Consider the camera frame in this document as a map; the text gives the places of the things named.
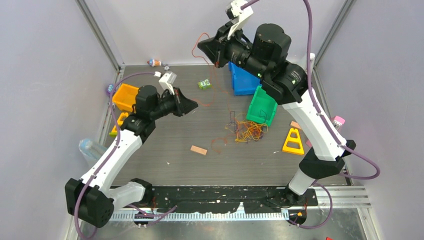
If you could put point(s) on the yellow triangle block right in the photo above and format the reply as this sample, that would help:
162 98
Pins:
293 143

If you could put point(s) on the yellow triangle block left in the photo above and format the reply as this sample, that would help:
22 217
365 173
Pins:
120 121

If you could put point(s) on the small wooden block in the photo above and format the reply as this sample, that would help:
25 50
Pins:
198 150

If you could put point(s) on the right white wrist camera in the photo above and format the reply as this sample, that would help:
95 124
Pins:
238 11

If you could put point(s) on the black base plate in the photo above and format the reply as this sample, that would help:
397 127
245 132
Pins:
225 199

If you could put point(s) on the clear plastic bottle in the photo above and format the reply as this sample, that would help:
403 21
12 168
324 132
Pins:
91 150

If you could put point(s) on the small clown figurine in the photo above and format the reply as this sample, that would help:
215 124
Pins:
154 62

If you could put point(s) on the green plastic bin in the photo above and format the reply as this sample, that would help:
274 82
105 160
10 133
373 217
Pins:
262 108

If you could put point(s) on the blue plastic bin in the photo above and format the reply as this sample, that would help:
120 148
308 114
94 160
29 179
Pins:
242 82

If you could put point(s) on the pink metronome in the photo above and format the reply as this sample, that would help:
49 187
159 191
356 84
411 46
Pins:
337 122

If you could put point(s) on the orange plastic bin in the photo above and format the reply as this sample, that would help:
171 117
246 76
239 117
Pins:
125 97

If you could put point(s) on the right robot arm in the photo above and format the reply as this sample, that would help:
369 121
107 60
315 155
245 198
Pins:
287 83

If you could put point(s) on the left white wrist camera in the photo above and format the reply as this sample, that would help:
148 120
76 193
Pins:
166 81

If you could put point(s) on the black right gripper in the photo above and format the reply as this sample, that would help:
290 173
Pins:
211 47

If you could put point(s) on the yellow triangle block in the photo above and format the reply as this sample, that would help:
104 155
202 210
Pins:
293 143
120 121

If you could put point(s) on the green monster toy block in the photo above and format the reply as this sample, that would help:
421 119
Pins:
204 84

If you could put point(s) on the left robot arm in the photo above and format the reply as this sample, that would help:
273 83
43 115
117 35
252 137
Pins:
91 198

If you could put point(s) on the purple round toy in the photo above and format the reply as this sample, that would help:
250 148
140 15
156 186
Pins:
110 90

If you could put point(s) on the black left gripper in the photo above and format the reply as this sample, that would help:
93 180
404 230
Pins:
183 105

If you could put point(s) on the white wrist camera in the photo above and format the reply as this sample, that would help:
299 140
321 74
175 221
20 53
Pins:
238 11
166 81

